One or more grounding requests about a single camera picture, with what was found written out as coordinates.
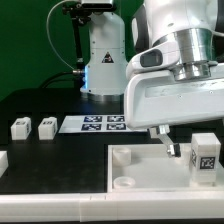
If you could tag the white L-shaped obstacle fence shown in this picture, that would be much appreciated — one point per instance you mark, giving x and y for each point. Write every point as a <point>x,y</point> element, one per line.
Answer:
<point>111,206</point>

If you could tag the white sheet with AprilTags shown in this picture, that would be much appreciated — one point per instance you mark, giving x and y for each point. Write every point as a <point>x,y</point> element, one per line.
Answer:
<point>94,124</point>

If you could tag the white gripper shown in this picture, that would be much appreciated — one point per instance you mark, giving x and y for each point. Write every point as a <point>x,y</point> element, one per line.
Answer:
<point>153,97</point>

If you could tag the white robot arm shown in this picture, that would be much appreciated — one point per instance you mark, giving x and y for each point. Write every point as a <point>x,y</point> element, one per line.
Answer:
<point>186,27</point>

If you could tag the white square table top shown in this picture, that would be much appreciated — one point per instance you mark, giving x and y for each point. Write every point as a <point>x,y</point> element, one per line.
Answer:
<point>147,167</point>

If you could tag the black camera stand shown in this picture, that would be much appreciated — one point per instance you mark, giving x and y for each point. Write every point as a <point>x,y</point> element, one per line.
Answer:
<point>79,12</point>

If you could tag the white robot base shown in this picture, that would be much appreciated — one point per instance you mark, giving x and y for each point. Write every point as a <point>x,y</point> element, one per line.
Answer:
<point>105,73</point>

